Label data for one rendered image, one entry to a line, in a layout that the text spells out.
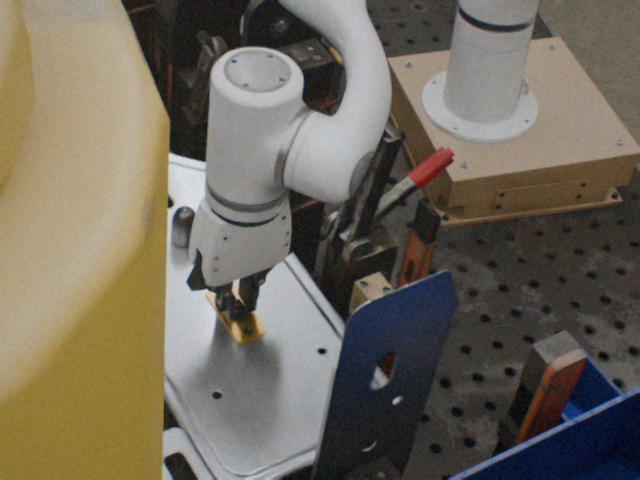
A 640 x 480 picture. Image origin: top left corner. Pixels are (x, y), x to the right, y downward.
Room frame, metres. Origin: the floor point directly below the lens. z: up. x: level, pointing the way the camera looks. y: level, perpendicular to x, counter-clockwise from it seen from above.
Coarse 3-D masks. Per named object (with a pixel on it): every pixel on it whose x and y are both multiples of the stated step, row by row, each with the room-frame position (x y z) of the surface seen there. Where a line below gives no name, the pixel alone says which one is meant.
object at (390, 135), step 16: (384, 144) 0.90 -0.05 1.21; (400, 144) 0.91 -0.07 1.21; (384, 160) 0.90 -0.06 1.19; (368, 176) 0.91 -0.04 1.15; (384, 176) 0.90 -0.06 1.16; (368, 192) 0.89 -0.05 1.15; (352, 208) 0.91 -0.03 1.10; (368, 208) 0.90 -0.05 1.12; (336, 224) 0.91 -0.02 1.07; (352, 224) 0.89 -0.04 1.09; (368, 224) 0.90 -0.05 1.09; (336, 240) 0.91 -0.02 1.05; (352, 240) 0.89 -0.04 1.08
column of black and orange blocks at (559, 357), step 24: (552, 336) 0.69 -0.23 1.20; (528, 360) 0.68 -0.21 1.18; (552, 360) 0.67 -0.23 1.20; (576, 360) 0.67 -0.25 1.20; (528, 384) 0.67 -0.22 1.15; (552, 384) 0.66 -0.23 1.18; (528, 408) 0.66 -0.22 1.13; (552, 408) 0.67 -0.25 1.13; (504, 432) 0.67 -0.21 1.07; (528, 432) 0.65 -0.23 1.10
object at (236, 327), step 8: (208, 296) 0.83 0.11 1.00; (240, 304) 0.82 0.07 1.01; (216, 312) 0.82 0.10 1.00; (240, 312) 0.81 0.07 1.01; (248, 312) 0.82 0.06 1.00; (224, 320) 0.80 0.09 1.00; (232, 320) 0.81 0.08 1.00; (240, 320) 0.81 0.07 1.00; (248, 320) 0.81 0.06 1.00; (256, 320) 0.81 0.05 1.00; (232, 328) 0.80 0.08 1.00; (240, 328) 0.80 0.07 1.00; (256, 328) 0.80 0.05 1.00; (264, 328) 0.80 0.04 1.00; (240, 336) 0.79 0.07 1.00; (248, 336) 0.79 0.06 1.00; (256, 336) 0.79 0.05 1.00
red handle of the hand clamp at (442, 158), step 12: (432, 156) 0.97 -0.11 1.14; (444, 156) 0.97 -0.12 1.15; (420, 168) 0.96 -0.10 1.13; (432, 168) 0.96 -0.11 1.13; (444, 168) 0.97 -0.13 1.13; (408, 180) 0.95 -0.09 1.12; (420, 180) 0.95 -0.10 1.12; (396, 192) 0.94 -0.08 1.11; (408, 192) 0.94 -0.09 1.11; (384, 204) 0.93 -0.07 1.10; (396, 204) 0.93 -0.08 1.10; (348, 228) 0.91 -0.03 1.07
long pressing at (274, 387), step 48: (192, 192) 0.99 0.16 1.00; (288, 288) 0.87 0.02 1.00; (192, 336) 0.78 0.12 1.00; (288, 336) 0.80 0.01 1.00; (336, 336) 0.81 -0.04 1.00; (192, 384) 0.71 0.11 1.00; (240, 384) 0.72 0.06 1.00; (288, 384) 0.73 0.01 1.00; (192, 432) 0.66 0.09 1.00; (240, 432) 0.67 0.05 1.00; (288, 432) 0.67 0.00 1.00
